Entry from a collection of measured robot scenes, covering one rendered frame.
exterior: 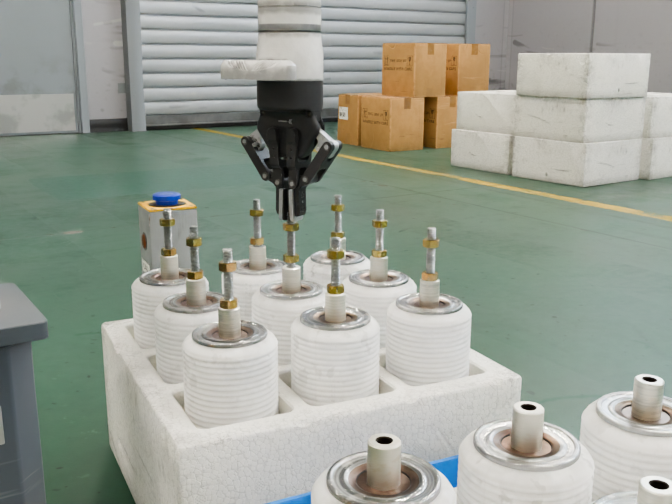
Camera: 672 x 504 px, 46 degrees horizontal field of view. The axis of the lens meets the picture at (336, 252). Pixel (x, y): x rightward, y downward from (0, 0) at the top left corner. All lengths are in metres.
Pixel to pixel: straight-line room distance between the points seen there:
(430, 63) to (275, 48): 3.83
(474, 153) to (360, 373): 3.11
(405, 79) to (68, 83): 2.40
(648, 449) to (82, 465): 0.74
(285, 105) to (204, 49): 5.26
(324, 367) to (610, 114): 2.86
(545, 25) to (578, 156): 4.25
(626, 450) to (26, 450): 0.51
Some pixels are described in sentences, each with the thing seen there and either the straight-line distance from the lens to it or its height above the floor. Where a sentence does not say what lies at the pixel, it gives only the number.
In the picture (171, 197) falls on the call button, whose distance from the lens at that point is 1.17.
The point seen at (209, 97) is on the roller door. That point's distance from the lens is 6.16.
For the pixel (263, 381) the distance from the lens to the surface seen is 0.80.
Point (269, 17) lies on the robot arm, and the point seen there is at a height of 0.56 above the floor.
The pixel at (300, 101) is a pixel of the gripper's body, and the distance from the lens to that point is 0.89.
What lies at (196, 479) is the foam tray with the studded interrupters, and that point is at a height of 0.14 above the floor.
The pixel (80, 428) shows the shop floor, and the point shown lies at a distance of 1.24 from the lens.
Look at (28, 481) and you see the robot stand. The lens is 0.81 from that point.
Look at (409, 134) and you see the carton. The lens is 4.63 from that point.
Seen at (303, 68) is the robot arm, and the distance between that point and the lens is 0.89.
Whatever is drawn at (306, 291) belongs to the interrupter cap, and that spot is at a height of 0.25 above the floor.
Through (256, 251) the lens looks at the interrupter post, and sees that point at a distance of 1.05.
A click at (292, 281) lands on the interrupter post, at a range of 0.95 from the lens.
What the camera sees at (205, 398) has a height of 0.20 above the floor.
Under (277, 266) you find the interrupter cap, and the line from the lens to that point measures 1.06.
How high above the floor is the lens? 0.52
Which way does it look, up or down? 14 degrees down
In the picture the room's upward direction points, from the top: straight up
